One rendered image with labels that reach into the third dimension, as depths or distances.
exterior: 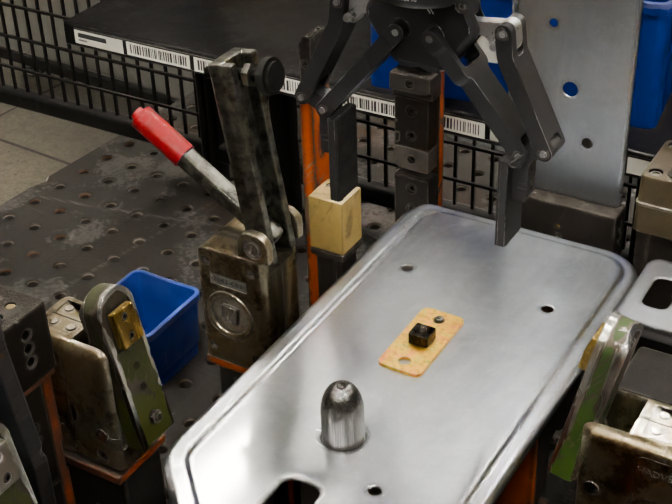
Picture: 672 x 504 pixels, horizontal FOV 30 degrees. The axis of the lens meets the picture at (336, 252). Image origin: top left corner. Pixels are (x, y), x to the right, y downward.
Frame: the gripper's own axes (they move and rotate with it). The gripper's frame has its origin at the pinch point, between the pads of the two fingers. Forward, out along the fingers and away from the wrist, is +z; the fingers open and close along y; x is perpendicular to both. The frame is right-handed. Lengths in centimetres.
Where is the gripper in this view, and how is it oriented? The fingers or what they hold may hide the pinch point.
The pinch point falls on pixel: (423, 201)
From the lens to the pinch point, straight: 93.1
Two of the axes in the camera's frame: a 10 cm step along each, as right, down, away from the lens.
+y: 8.6, 2.6, -4.4
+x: 5.1, -4.9, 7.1
